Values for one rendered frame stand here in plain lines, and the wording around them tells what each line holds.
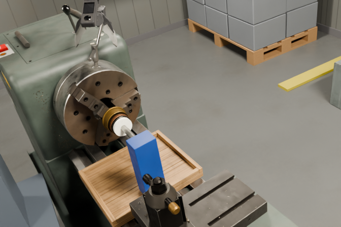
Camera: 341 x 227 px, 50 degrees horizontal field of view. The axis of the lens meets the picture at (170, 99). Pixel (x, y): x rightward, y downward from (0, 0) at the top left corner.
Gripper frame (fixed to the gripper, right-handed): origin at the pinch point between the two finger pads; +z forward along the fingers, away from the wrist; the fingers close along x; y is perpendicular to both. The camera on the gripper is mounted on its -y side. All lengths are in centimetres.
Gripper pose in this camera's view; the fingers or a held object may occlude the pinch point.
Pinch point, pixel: (96, 48)
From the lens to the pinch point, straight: 138.2
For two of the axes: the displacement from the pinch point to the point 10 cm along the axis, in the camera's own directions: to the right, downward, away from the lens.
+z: 0.0, 8.9, 4.6
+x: -10.0, 0.1, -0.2
